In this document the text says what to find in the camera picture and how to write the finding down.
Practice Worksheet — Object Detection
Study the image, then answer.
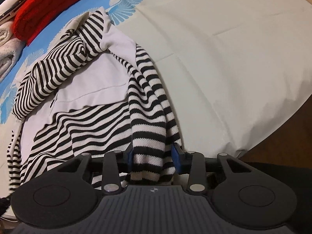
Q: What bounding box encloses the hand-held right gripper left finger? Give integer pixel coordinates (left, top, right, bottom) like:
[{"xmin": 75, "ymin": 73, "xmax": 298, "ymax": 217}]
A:
[{"xmin": 58, "ymin": 149, "xmax": 133, "ymax": 195}]

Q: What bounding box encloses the red folded blanket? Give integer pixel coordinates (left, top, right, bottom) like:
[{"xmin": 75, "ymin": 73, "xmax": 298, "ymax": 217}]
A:
[{"xmin": 13, "ymin": 0, "xmax": 94, "ymax": 47}]

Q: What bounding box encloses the blue patterned bed sheet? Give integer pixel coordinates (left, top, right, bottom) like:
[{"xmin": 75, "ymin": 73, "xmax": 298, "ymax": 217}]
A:
[{"xmin": 0, "ymin": 0, "xmax": 312, "ymax": 201}]

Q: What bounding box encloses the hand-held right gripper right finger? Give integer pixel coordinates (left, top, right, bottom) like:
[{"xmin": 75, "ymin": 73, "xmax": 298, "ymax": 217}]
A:
[{"xmin": 171, "ymin": 143, "xmax": 254, "ymax": 195}]

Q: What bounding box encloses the striped and white knit top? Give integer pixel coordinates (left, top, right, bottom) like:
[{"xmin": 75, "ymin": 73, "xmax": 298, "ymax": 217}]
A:
[{"xmin": 7, "ymin": 9, "xmax": 183, "ymax": 191}]

